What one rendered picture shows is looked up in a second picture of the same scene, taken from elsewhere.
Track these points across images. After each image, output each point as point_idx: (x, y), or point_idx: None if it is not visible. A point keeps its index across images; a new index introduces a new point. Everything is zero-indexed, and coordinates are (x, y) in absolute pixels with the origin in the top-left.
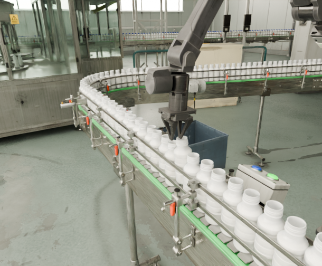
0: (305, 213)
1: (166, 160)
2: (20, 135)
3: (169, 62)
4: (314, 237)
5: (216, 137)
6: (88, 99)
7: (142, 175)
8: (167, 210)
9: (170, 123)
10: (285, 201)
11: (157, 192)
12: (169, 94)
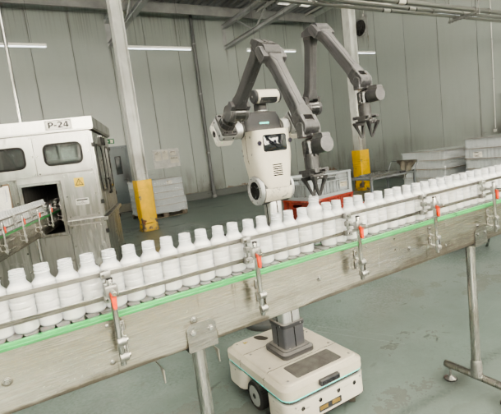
0: (149, 367)
1: (310, 223)
2: None
3: (303, 132)
4: (186, 368)
5: None
6: (3, 298)
7: (279, 273)
8: (324, 271)
9: (325, 177)
10: (121, 379)
11: (308, 268)
12: (313, 156)
